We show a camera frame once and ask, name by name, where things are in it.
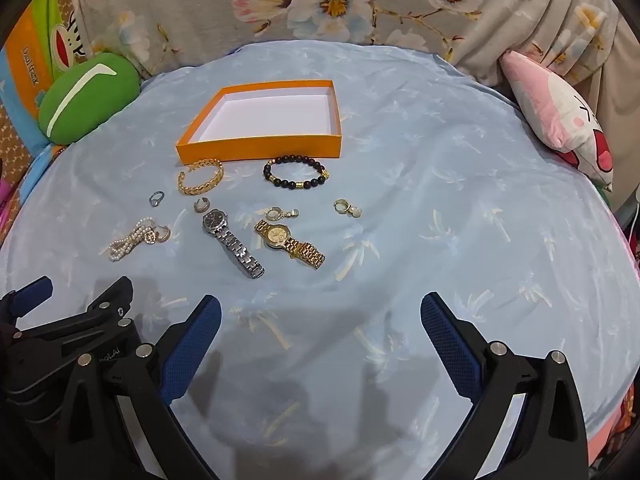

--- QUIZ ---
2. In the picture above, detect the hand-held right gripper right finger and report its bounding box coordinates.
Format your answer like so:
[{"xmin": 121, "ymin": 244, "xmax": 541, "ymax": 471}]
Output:
[{"xmin": 420, "ymin": 292, "xmax": 591, "ymax": 480}]

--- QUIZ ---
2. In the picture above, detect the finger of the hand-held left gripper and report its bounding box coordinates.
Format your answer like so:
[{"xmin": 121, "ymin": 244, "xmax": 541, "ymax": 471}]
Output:
[
  {"xmin": 0, "ymin": 276, "xmax": 54, "ymax": 333},
  {"xmin": 15, "ymin": 276, "xmax": 136, "ymax": 346}
]

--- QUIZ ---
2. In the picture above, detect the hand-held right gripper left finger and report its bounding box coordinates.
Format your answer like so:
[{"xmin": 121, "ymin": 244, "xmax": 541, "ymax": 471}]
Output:
[{"xmin": 52, "ymin": 294, "xmax": 223, "ymax": 480}]

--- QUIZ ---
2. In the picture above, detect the pearl bracelet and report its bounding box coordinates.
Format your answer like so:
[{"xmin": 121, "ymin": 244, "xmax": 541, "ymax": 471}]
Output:
[{"xmin": 107, "ymin": 216, "xmax": 157, "ymax": 263}]

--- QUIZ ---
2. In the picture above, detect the silver wristwatch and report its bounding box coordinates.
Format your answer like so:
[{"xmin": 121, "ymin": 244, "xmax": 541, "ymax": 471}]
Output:
[{"xmin": 202, "ymin": 208, "xmax": 266, "ymax": 279}]

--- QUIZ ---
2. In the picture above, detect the gold chain bangle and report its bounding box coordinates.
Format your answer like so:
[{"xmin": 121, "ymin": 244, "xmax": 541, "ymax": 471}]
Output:
[{"xmin": 177, "ymin": 159, "xmax": 225, "ymax": 196}]

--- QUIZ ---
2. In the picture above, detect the gold wristwatch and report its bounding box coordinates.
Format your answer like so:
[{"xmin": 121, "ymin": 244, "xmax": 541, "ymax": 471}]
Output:
[{"xmin": 254, "ymin": 218, "xmax": 327, "ymax": 267}]

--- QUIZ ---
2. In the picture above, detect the gold pearl earring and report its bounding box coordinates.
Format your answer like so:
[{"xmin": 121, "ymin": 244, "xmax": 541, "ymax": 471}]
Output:
[{"xmin": 333, "ymin": 199, "xmax": 364, "ymax": 219}]

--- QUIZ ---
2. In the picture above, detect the black bead bracelet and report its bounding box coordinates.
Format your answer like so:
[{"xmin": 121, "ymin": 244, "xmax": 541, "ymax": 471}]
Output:
[{"xmin": 263, "ymin": 156, "xmax": 330, "ymax": 191}]

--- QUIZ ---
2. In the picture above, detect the orange cardboard box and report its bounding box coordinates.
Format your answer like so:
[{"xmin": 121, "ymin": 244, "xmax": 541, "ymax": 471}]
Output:
[{"xmin": 175, "ymin": 79, "xmax": 343, "ymax": 166}]

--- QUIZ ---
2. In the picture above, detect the pink printed cloth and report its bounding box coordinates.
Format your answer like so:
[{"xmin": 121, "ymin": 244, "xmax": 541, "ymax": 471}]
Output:
[{"xmin": 0, "ymin": 175, "xmax": 13, "ymax": 236}]

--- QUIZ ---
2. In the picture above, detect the light blue palm-print sheet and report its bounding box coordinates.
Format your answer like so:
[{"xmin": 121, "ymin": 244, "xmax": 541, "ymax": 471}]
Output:
[{"xmin": 0, "ymin": 40, "xmax": 640, "ymax": 480}]

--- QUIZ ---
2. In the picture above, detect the brown patterned cloth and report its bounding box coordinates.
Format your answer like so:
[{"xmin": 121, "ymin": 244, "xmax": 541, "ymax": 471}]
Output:
[{"xmin": 0, "ymin": 110, "xmax": 46, "ymax": 171}]

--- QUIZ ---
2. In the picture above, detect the green pillow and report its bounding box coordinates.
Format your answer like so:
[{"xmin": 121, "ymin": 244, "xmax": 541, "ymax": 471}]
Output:
[{"xmin": 38, "ymin": 51, "xmax": 142, "ymax": 139}]

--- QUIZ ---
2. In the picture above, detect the orange cartoon pillow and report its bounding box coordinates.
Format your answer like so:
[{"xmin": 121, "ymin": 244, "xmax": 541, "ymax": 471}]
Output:
[{"xmin": 0, "ymin": 0, "xmax": 101, "ymax": 151}]

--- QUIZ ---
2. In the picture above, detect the pink cartoon pillow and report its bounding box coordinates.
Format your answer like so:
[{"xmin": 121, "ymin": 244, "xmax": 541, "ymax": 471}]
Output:
[{"xmin": 500, "ymin": 50, "xmax": 615, "ymax": 192}]

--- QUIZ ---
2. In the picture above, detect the grey floral blanket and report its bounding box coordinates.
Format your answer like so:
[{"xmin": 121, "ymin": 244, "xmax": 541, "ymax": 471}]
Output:
[{"xmin": 62, "ymin": 0, "xmax": 640, "ymax": 206}]

